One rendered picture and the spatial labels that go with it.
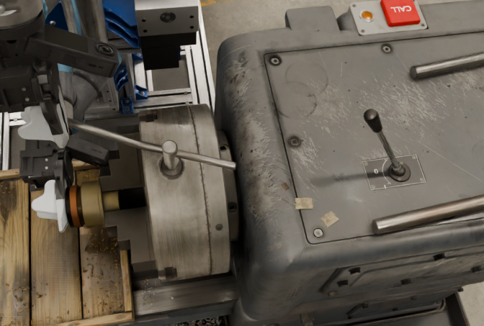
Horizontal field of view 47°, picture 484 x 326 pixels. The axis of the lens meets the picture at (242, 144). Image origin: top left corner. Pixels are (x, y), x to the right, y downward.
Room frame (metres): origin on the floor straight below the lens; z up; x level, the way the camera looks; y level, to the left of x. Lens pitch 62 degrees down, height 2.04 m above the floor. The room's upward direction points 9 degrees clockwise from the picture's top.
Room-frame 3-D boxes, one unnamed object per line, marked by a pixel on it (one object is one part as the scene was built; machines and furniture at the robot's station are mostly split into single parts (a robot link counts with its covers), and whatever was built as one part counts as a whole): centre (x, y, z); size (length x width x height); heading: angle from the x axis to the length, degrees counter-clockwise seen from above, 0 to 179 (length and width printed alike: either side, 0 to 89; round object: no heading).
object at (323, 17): (0.68, -0.09, 1.24); 0.09 x 0.08 x 0.03; 108
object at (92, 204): (0.34, 0.25, 1.08); 0.09 x 0.09 x 0.09; 18
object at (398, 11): (0.74, -0.25, 1.26); 0.06 x 0.06 x 0.02; 18
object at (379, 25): (0.73, -0.23, 1.23); 0.13 x 0.08 x 0.05; 108
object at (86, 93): (0.59, 0.39, 0.98); 0.11 x 0.08 x 0.11; 162
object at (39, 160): (0.42, 0.35, 1.08); 0.12 x 0.09 x 0.08; 17
